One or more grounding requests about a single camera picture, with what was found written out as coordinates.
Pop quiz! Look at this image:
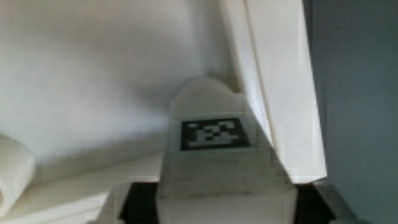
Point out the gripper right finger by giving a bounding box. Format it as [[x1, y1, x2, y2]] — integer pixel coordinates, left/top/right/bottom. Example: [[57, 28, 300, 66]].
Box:
[[293, 181, 371, 224]]

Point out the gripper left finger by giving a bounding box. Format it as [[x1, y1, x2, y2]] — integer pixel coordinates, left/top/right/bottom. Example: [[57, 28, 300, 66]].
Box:
[[105, 182, 160, 224]]

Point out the white table leg with tag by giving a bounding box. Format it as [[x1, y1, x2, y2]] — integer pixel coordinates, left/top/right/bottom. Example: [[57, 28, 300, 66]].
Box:
[[156, 77, 297, 224]]

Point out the white square tabletop part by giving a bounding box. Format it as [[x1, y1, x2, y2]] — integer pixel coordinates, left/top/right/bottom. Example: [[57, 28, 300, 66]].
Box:
[[0, 0, 327, 224]]

